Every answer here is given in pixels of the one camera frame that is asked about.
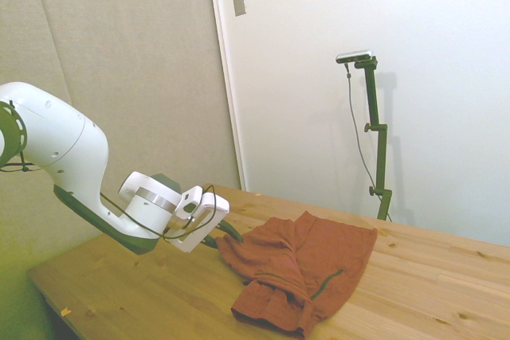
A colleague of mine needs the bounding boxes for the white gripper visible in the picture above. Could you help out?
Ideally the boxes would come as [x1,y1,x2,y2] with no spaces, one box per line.
[171,192,245,254]

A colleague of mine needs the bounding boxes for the red shorts with black zippers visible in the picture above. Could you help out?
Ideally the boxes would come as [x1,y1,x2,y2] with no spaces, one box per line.
[214,211,379,340]

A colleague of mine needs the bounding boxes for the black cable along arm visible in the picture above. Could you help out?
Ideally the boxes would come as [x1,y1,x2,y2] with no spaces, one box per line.
[0,99,218,242]

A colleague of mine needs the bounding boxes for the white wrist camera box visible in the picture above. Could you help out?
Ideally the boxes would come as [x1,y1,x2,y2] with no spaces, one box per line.
[175,185,206,222]

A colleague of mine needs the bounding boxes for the white door frame trim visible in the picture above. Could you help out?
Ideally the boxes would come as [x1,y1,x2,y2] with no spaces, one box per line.
[205,0,249,192]

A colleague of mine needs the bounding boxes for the dark camera stand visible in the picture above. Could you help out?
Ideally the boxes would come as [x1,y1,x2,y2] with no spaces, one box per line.
[353,57,394,222]

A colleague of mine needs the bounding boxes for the silver camera on stand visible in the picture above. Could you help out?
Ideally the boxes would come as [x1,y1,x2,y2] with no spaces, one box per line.
[335,49,375,64]

